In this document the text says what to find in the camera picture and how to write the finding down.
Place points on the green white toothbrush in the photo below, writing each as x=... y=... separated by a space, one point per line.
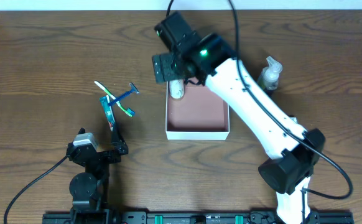
x=128 y=111

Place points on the white cardboard box pink inside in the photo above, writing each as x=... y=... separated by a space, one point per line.
x=198 y=115

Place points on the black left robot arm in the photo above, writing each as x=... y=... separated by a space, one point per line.
x=89 y=189

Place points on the clear foam pump bottle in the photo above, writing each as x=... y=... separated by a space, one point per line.
x=269 y=77

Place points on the blue disposable razor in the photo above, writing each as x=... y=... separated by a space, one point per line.
x=125 y=94

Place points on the black mounting rail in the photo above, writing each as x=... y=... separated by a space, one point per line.
x=255 y=217

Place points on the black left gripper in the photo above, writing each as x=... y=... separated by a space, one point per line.
x=105 y=155

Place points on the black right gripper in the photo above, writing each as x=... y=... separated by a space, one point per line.
x=162 y=68

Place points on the green toothpaste tube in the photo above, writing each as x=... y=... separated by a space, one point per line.
x=108 y=111

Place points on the white Pantene tube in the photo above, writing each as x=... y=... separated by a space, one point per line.
x=176 y=89

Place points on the green white soap box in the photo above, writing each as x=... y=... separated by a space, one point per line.
x=294 y=119

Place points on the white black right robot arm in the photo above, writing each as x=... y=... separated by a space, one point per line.
x=292 y=150

